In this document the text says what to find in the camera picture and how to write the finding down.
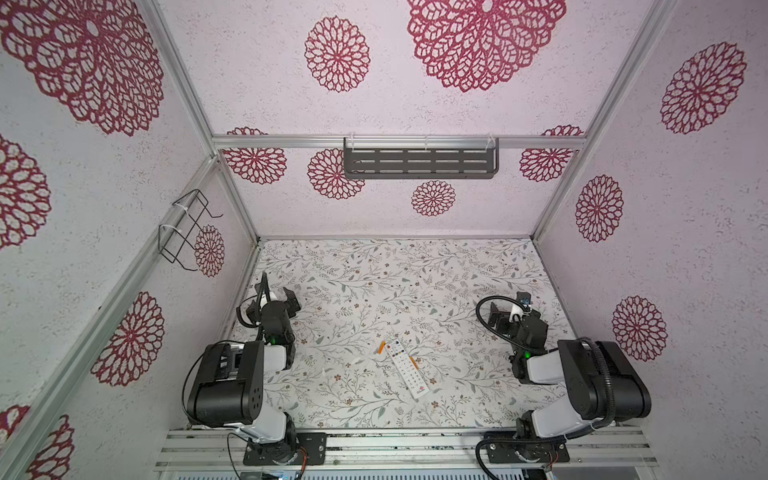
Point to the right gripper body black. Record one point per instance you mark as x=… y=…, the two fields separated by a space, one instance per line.
x=504 y=321

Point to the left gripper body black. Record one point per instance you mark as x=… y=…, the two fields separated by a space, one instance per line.
x=264 y=294

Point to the white remote control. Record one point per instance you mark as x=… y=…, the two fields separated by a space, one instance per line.
x=413 y=379

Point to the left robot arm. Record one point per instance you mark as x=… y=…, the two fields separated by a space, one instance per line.
x=225 y=386

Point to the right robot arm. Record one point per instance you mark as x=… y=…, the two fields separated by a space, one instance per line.
x=600 y=383

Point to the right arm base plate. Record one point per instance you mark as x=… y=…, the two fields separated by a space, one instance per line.
x=506 y=447

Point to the black wire wall rack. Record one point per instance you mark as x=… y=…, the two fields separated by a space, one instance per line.
x=176 y=241

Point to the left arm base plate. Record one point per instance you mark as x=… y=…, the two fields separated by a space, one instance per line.
x=296 y=449

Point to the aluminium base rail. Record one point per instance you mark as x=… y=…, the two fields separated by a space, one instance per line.
x=380 y=449

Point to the dark grey wall shelf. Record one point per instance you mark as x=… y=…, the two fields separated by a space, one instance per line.
x=420 y=160

